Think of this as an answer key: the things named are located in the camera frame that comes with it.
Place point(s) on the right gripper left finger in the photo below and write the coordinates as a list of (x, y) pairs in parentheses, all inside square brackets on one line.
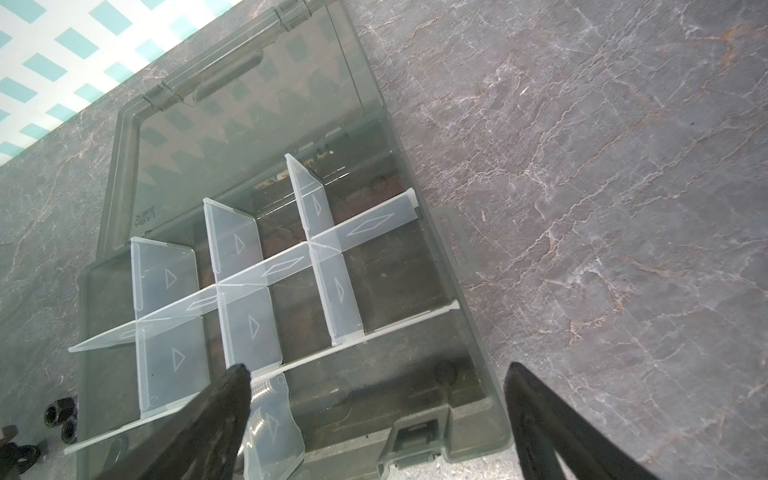
[(201, 441)]

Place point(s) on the grey transparent organizer box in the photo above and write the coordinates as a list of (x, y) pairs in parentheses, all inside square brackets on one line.
[(261, 211)]

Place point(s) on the black nut left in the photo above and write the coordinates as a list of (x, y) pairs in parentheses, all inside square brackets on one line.
[(59, 411)]

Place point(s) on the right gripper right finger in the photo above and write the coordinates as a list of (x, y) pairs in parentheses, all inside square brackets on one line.
[(549, 433)]

